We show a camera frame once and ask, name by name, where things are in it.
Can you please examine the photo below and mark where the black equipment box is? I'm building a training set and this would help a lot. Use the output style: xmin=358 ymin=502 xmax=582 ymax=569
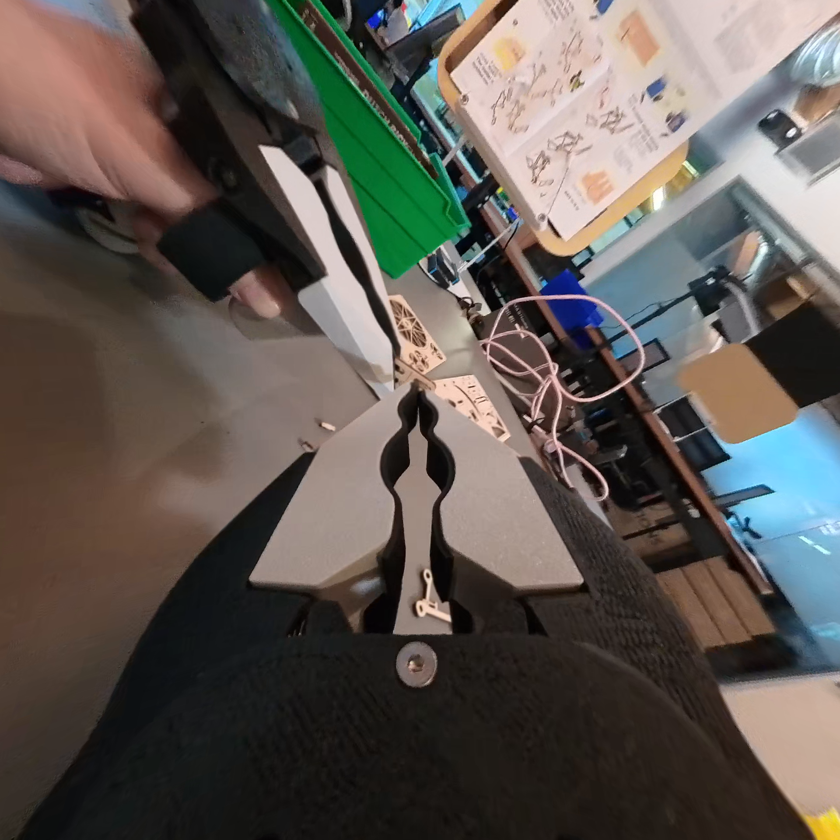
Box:
xmin=476 ymin=298 xmax=560 ymax=395

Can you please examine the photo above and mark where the person's left hand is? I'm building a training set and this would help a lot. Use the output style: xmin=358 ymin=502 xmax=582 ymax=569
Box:
xmin=0 ymin=0 xmax=291 ymax=320

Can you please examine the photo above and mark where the blue plastic bin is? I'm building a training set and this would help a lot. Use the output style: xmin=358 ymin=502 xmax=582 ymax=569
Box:
xmin=539 ymin=269 xmax=605 ymax=349

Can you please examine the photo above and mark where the white stand pole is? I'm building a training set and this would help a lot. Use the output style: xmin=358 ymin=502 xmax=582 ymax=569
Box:
xmin=458 ymin=218 xmax=527 ymax=274

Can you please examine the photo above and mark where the green plastic bin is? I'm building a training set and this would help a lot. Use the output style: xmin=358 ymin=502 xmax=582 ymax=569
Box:
xmin=269 ymin=0 xmax=472 ymax=279

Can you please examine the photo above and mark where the triangular wooden frame part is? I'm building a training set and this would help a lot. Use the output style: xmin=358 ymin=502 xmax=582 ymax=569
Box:
xmin=413 ymin=568 xmax=454 ymax=624

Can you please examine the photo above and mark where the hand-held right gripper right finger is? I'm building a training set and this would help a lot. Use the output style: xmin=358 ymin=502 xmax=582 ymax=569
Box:
xmin=419 ymin=387 xmax=586 ymax=635

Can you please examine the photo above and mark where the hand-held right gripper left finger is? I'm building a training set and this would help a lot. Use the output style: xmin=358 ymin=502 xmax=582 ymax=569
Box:
xmin=248 ymin=385 xmax=421 ymax=635

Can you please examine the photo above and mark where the printed instruction sheet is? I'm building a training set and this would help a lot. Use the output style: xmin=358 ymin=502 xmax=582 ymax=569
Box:
xmin=451 ymin=0 xmax=840 ymax=240

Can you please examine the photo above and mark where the brown cardboard box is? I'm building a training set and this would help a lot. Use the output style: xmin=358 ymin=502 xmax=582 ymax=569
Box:
xmin=305 ymin=0 xmax=437 ymax=178

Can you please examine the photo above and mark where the slotted wooden parts sheet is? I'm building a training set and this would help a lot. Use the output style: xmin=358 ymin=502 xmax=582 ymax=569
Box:
xmin=433 ymin=374 xmax=511 ymax=442

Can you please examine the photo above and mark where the pink cable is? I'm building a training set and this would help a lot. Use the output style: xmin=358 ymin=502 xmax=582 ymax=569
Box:
xmin=482 ymin=294 xmax=647 ymax=503

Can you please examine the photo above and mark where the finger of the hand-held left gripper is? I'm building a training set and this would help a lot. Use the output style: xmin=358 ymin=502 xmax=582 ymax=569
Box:
xmin=314 ymin=167 xmax=404 ymax=368
xmin=258 ymin=144 xmax=398 ymax=399

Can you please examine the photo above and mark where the wheel-pattern wooden parts sheet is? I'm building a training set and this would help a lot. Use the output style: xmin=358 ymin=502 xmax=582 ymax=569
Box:
xmin=387 ymin=294 xmax=447 ymax=379

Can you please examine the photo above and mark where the black camera on tripod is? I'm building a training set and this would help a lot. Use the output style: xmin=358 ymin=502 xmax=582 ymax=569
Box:
xmin=623 ymin=266 xmax=752 ymax=329

